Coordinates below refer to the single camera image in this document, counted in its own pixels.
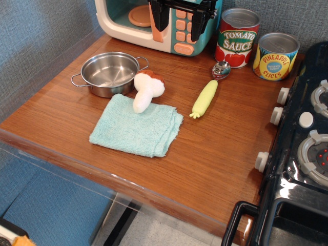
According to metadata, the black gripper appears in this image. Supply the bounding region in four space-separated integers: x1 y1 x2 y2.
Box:
148 1 217 42

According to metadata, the white brown plush mushroom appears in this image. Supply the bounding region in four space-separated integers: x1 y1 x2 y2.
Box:
133 70 165 114

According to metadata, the teal toy microwave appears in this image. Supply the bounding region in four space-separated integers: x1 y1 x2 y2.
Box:
95 1 222 57

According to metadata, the tomato sauce can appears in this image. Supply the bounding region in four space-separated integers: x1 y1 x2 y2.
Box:
215 8 261 68

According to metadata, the small steel pot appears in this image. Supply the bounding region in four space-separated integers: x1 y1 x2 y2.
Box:
71 52 149 98

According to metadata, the pineapple slices can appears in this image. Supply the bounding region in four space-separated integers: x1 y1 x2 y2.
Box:
253 32 300 81

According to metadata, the light teal folded cloth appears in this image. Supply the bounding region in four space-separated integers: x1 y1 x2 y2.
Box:
89 94 183 158

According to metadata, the white stove knob upper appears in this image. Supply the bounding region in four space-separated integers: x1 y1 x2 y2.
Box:
277 87 290 105

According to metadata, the white stove knob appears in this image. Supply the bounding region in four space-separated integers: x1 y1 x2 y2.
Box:
255 152 269 173
270 107 283 126
277 87 290 105

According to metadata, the white stove knob middle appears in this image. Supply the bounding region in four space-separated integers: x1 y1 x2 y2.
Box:
270 107 283 126

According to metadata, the white stove knob lower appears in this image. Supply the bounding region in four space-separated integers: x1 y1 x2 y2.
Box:
255 152 269 173

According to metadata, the black toy stove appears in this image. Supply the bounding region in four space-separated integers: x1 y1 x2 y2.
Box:
221 42 327 245

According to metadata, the orange furry object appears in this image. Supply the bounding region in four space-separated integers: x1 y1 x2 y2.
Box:
12 236 36 246

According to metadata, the spoon with yellow handle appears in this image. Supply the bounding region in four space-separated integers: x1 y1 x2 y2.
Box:
189 61 231 119

